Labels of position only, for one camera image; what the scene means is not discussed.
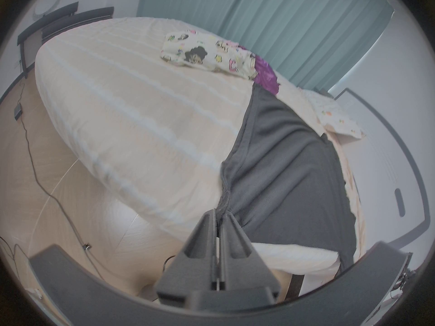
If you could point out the white printed pyjama top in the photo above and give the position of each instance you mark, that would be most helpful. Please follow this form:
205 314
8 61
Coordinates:
204 54

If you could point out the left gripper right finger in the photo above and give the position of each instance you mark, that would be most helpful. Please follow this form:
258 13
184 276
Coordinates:
244 267

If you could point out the black power adapter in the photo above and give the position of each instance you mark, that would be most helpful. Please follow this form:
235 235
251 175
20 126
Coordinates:
18 111

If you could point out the grey bedside table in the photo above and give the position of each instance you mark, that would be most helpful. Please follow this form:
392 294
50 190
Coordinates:
324 92

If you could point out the purple garment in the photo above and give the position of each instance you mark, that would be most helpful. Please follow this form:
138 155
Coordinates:
266 76

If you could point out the blue-green curtain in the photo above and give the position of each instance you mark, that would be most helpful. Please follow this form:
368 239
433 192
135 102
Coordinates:
272 19

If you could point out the round white ceiling lamp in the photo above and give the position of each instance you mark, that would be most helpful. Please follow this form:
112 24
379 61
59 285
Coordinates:
47 0

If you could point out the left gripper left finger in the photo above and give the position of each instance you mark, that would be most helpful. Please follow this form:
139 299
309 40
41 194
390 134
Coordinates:
193 267

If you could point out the bed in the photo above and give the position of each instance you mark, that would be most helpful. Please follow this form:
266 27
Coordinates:
136 114

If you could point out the black T-shirt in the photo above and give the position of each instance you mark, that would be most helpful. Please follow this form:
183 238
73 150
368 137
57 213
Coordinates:
289 182

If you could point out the white printed pillow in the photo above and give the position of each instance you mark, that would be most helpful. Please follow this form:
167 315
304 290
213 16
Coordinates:
340 121

